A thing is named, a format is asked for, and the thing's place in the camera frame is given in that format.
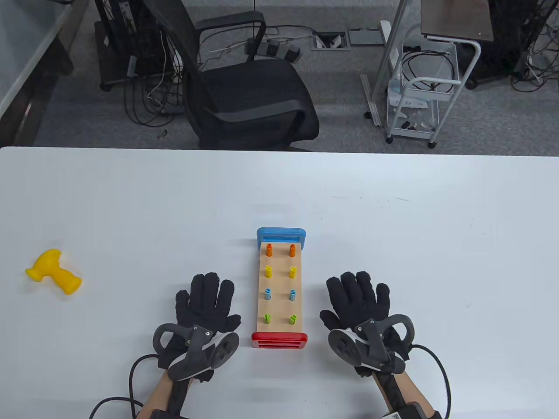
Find black office chair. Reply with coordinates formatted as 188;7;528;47
142;0;320;151

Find black equipment stand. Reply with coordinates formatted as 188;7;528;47
465;0;559;92

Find person's right hand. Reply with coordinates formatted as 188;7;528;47
320;271;411;378

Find white rolling cart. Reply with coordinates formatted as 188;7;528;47
384;37;482;149

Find grey floor plate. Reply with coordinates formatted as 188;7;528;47
348;28;385;45

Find person's left forearm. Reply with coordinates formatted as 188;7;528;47
135;371;197;419

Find black cable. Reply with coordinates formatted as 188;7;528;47
411;345;451;419
90;354;160;419

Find tangle of floor cables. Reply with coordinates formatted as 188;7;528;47
122;31;188;128

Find person's right forearm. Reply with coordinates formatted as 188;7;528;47
371;371;442;419

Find person's left hand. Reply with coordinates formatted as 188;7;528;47
157;273;242;385

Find brown top desk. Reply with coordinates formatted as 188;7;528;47
421;0;494;42

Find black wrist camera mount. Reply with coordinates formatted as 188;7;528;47
148;408;193;419
380;402;437;419

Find grey side table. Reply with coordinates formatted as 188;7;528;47
0;0;90;147

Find black equipment rack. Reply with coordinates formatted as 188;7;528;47
94;0;184;91

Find black power adapters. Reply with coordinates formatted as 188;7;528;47
245;37;303;64

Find black hand controller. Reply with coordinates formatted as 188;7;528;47
153;323;240;381
328;314;414;374

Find yellow toy hammer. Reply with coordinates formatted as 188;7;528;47
25;249;83;295

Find metal floor socket box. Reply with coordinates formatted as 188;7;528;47
311;31;351;52

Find aluminium frame post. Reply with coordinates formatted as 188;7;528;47
360;0;413;127

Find rainbow hammer bench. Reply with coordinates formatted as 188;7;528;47
252;227;308;350

